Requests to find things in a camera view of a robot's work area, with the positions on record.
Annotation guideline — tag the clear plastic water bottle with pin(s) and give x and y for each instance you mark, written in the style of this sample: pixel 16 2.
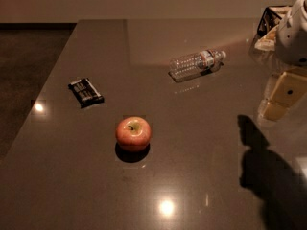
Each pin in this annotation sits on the clear plastic water bottle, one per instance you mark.
pixel 196 65

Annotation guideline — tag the black snack bar packet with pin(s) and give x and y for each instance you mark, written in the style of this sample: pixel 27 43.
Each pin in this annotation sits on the black snack bar packet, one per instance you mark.
pixel 85 92

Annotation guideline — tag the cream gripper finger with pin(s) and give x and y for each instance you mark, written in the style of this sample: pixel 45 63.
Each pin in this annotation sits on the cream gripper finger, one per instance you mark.
pixel 271 87
pixel 292 86

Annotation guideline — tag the red apple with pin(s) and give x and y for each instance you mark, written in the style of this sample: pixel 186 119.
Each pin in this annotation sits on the red apple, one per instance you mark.
pixel 133 134

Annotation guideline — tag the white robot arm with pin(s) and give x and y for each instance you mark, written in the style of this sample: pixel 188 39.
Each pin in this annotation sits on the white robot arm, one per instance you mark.
pixel 284 40

